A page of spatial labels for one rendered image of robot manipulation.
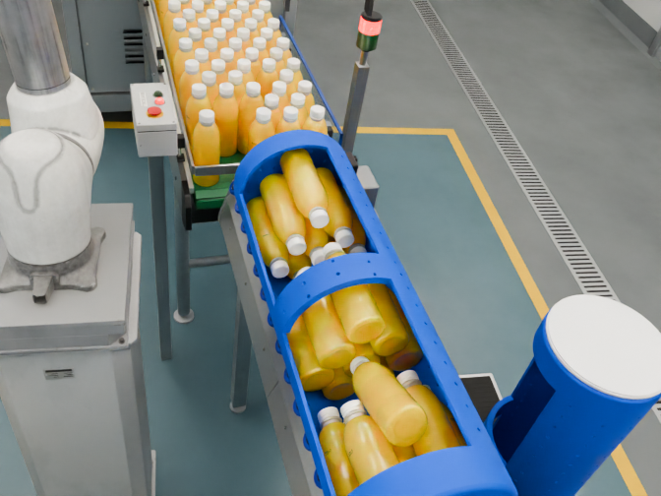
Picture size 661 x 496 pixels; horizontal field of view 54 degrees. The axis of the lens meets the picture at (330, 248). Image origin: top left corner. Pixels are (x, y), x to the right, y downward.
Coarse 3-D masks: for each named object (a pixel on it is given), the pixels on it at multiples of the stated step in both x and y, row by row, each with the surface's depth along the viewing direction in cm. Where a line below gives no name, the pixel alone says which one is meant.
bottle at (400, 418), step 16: (368, 368) 112; (384, 368) 112; (368, 384) 108; (384, 384) 106; (400, 384) 108; (368, 400) 106; (384, 400) 103; (400, 400) 101; (384, 416) 101; (400, 416) 99; (416, 416) 101; (384, 432) 100; (400, 432) 101; (416, 432) 101
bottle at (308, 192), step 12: (288, 156) 145; (300, 156) 144; (288, 168) 143; (300, 168) 142; (312, 168) 142; (288, 180) 142; (300, 180) 139; (312, 180) 139; (300, 192) 137; (312, 192) 137; (324, 192) 138; (300, 204) 137; (312, 204) 136; (324, 204) 137
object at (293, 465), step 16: (224, 208) 178; (224, 224) 176; (240, 256) 164; (240, 272) 162; (240, 288) 161; (256, 304) 152; (256, 320) 151; (256, 336) 150; (256, 352) 148; (272, 368) 140; (272, 384) 139; (272, 400) 138; (272, 416) 137; (288, 416) 132; (288, 432) 131; (288, 448) 130; (288, 464) 129; (288, 480) 129; (304, 480) 123
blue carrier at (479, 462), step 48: (288, 144) 143; (336, 144) 150; (240, 192) 147; (384, 240) 128; (288, 288) 120; (336, 288) 116; (432, 336) 112; (432, 384) 124; (480, 432) 100; (384, 480) 92; (432, 480) 90; (480, 480) 91
